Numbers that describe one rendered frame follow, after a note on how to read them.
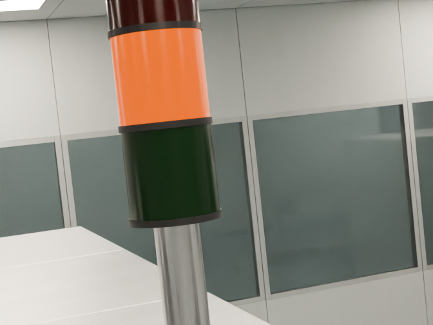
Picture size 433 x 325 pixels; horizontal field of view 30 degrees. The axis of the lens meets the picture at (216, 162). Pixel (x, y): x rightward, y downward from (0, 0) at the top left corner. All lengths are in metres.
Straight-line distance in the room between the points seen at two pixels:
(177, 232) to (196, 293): 0.03
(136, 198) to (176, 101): 0.05
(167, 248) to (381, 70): 5.36
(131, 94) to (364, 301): 5.38
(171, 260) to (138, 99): 0.09
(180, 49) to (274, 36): 5.00
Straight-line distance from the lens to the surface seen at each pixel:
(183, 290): 0.43
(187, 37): 0.42
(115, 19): 0.43
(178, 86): 0.41
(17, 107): 4.95
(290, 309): 5.52
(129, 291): 0.77
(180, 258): 0.43
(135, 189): 0.42
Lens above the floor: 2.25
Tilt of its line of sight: 3 degrees down
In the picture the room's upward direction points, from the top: 6 degrees counter-clockwise
